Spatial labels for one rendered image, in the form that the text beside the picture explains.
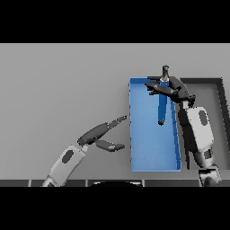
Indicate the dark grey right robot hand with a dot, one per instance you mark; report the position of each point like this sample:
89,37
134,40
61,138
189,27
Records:
176,90

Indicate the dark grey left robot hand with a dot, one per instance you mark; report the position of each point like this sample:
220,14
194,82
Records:
95,134

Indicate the blue pipe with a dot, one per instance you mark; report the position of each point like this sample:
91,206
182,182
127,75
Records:
163,101

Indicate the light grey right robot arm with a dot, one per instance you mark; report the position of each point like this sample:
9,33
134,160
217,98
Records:
197,134

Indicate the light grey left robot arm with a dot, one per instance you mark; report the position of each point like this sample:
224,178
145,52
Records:
64,165

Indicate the dark grey bin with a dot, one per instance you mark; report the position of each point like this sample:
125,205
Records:
220,99

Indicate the blue bin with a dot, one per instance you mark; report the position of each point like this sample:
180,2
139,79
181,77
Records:
154,134

